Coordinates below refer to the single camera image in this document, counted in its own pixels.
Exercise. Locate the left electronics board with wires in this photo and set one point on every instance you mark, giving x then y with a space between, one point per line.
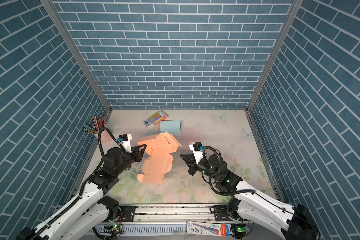
111 232

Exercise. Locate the aluminium corner post left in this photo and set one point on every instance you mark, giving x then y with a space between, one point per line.
69 41

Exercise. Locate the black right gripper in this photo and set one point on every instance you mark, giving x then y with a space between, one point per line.
190 160

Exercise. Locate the pink cardboard box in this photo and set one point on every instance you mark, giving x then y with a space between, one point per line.
159 148

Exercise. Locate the coloured pencils bundle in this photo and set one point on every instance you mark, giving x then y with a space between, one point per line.
95 124

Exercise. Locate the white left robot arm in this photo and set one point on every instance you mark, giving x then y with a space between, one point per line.
91 205

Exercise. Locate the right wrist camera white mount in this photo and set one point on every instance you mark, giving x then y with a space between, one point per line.
197 149

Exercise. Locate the toothpaste style flat box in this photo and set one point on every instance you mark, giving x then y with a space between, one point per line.
207 229

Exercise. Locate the aluminium corner post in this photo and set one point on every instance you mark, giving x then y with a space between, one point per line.
292 13
69 41

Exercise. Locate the coloured marker pack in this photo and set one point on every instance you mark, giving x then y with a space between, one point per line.
157 117

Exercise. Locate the aluminium corner post right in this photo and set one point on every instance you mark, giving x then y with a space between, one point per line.
292 13

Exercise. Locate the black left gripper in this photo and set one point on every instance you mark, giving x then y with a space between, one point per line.
139 156

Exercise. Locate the light blue paper box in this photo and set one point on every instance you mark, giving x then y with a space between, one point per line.
173 127

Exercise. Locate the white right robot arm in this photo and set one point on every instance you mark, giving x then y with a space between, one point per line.
248 203

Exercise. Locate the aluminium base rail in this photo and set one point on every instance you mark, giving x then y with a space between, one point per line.
155 220

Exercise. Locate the pink pencil cup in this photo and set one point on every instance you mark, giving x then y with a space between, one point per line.
106 137

